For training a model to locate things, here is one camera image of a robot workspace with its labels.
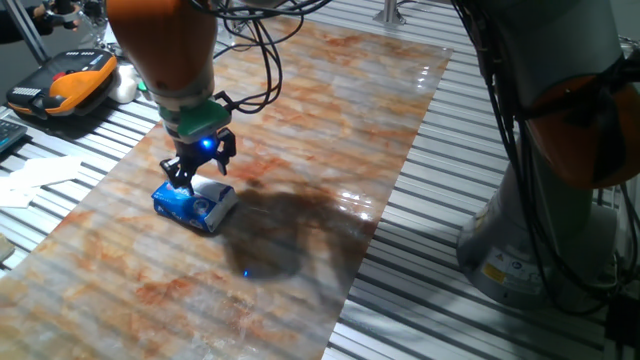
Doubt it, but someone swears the white rounded object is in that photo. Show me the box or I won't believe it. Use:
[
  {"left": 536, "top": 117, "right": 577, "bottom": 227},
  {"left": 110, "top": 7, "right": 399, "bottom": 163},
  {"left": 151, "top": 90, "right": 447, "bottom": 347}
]
[{"left": 107, "top": 64, "right": 139, "bottom": 105}]

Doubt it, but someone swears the grey aluminium frame beam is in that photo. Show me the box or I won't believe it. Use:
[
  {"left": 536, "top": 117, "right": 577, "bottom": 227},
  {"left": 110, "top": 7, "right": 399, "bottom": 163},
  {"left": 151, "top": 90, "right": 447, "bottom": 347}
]
[{"left": 2, "top": 0, "right": 51, "bottom": 64}]

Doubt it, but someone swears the blue tissue pack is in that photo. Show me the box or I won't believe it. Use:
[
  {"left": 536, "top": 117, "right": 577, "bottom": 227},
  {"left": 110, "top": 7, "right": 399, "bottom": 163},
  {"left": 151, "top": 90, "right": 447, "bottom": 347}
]
[{"left": 151, "top": 174, "right": 239, "bottom": 234}]

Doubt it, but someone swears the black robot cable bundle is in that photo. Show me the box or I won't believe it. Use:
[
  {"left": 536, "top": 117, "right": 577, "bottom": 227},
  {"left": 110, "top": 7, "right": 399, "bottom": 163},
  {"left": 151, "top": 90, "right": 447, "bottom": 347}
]
[{"left": 189, "top": 0, "right": 640, "bottom": 316}]

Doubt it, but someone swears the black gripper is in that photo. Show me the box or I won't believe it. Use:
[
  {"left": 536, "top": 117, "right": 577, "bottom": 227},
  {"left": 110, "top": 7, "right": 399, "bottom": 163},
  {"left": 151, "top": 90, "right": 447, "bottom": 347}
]
[{"left": 159, "top": 127, "right": 238, "bottom": 197}]

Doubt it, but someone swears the white paper sheet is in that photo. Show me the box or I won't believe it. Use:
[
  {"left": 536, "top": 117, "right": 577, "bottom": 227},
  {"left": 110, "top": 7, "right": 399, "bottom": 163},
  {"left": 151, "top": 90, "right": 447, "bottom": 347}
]
[
  {"left": 0, "top": 175, "right": 41, "bottom": 209},
  {"left": 9, "top": 155, "right": 84, "bottom": 190}
]

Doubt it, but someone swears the operator hand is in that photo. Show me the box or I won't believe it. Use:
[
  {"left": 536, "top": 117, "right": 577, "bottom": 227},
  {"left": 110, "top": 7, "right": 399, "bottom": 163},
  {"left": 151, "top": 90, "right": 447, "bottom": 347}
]
[{"left": 32, "top": 2, "right": 81, "bottom": 31}]

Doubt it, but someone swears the aluminium post with foot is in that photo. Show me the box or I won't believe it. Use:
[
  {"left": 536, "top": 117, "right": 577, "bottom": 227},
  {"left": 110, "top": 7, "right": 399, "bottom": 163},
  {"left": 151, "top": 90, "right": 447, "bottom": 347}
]
[{"left": 372, "top": 0, "right": 407, "bottom": 26}]

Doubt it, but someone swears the orange and black teach pendant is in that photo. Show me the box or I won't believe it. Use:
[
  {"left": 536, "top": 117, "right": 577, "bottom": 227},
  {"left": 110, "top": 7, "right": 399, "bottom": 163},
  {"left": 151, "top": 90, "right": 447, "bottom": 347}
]
[{"left": 5, "top": 48, "right": 119, "bottom": 120}]

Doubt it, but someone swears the orange marble pattern mat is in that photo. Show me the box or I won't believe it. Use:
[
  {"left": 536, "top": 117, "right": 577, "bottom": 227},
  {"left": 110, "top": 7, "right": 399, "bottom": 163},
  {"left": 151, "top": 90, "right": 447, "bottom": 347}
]
[{"left": 0, "top": 18, "right": 454, "bottom": 360}]

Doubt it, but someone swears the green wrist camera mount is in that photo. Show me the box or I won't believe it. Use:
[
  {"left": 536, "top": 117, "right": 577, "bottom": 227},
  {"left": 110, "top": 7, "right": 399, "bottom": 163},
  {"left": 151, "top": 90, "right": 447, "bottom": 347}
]
[{"left": 158, "top": 98, "right": 234, "bottom": 144}]

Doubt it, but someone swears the dark sleeved forearm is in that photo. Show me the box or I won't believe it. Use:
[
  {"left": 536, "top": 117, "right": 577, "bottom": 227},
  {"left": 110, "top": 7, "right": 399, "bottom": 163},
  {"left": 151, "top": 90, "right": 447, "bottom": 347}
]
[{"left": 0, "top": 7, "right": 39, "bottom": 45}]

